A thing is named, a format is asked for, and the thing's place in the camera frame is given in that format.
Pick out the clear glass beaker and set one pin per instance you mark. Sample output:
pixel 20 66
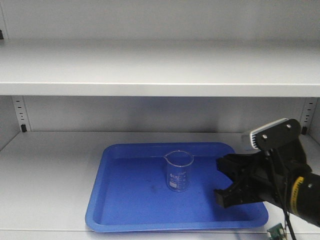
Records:
pixel 178 169

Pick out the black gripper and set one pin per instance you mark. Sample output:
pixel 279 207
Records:
pixel 280 176

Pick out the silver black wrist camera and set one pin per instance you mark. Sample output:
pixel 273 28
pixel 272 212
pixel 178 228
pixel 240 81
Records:
pixel 272 135

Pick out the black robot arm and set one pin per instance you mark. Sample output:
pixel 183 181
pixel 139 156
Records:
pixel 312 216

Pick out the grey upper cabinet shelf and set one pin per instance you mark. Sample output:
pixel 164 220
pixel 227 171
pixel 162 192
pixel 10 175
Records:
pixel 159 68

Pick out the green circuit board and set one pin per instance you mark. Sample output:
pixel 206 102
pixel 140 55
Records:
pixel 276 232

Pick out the blue plastic tray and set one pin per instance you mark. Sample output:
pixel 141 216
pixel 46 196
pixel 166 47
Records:
pixel 130 192

